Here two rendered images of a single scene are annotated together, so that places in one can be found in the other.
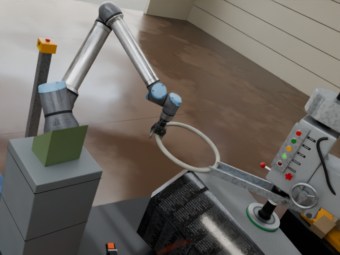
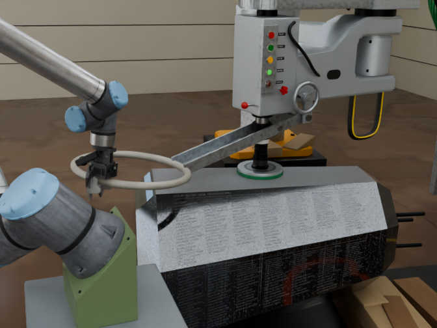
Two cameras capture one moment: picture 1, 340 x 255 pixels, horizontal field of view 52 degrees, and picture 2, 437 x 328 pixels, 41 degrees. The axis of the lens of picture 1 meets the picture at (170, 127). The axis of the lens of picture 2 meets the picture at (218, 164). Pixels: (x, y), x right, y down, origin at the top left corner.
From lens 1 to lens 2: 1.73 m
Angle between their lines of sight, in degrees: 54
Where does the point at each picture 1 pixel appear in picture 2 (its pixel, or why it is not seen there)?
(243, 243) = (295, 196)
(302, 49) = not seen: outside the picture
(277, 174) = (268, 99)
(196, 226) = (243, 235)
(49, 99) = (67, 205)
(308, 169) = (292, 69)
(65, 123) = (116, 219)
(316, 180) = (301, 75)
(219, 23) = not seen: outside the picture
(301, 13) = not seen: outside the picture
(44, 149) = (123, 291)
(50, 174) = (162, 314)
